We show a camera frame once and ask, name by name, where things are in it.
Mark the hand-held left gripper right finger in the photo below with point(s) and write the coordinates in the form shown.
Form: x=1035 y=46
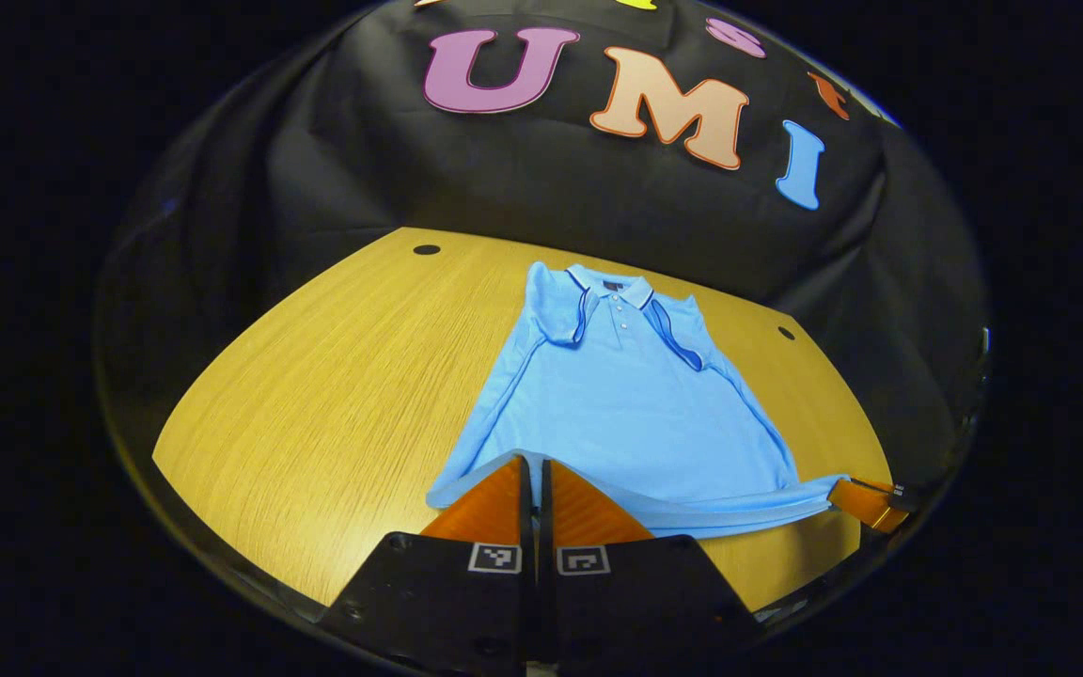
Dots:
x=617 y=592

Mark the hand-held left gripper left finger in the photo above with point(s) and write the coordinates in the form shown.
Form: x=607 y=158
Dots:
x=466 y=583

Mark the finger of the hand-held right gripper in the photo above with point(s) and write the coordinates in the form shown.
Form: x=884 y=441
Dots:
x=866 y=503

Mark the light blue polo T-shirt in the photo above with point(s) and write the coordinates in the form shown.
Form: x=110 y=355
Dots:
x=626 y=414

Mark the black backdrop cloth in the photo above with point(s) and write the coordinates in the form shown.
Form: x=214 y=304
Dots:
x=551 y=197

